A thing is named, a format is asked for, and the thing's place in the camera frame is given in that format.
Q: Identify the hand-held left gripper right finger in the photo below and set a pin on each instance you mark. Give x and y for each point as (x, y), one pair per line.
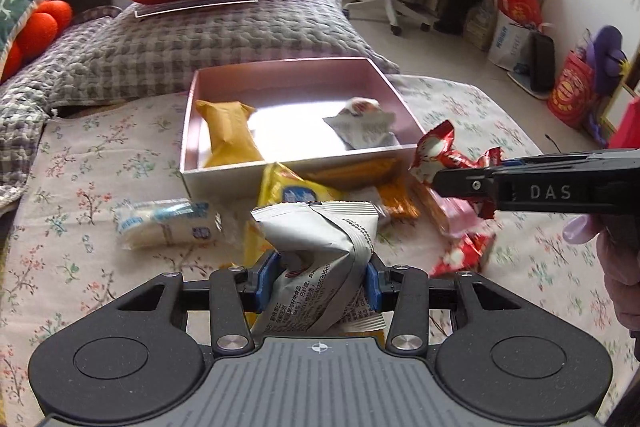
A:
(372, 287)

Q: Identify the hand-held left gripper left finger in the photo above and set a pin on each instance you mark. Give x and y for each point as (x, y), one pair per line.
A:
(265, 284)

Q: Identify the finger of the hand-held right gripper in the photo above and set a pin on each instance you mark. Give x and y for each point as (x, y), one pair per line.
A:
(465, 184)

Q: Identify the red candy wrapper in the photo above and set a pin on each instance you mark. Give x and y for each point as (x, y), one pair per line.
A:
(432, 152)

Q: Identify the yellow packet with blue label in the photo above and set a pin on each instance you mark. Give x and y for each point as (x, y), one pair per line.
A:
(290, 192)

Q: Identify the white and blue packet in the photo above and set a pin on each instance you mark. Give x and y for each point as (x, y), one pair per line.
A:
(165, 224)

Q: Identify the pink box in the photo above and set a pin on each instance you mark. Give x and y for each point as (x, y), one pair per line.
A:
(300, 87)

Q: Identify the person's right hand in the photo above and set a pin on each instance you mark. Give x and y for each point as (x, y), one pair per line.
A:
(617, 272)

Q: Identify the pink biscuit packet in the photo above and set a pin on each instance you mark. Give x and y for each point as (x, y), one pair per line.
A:
(447, 214)

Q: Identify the orange snack packet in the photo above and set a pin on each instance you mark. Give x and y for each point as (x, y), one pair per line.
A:
(397, 202)

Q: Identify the red candy packet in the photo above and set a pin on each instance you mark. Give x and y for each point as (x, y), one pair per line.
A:
(462, 254)

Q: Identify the red object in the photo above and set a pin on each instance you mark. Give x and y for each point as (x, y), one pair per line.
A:
(627, 127)

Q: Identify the red patterned bag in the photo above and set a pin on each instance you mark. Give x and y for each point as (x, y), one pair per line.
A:
(572, 92)

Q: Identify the silver white snack packet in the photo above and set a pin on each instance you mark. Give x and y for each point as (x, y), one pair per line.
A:
(360, 127)

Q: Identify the black bag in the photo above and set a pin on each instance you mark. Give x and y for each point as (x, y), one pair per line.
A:
(542, 62)

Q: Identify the white paper bag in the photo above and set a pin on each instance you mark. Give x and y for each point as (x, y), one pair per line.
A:
(507, 44)

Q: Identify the purple toy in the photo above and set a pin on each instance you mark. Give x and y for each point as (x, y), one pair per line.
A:
(607, 57)

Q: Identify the mustard snack packet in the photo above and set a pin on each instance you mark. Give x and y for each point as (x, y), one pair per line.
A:
(230, 132)

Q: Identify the red gift bag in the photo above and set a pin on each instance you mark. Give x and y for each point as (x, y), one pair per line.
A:
(520, 9)

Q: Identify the floral bedsheet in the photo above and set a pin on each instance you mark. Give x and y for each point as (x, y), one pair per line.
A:
(100, 147)

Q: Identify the grey checked blanket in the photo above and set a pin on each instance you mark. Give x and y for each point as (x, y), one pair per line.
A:
(200, 42)

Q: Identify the white paper sheet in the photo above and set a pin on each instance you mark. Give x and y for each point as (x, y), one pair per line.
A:
(150, 11)

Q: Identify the small orange pumpkin cushion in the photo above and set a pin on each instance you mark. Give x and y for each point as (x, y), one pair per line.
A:
(40, 27)

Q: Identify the green cushion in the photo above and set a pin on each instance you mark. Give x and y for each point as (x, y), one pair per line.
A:
(20, 2)

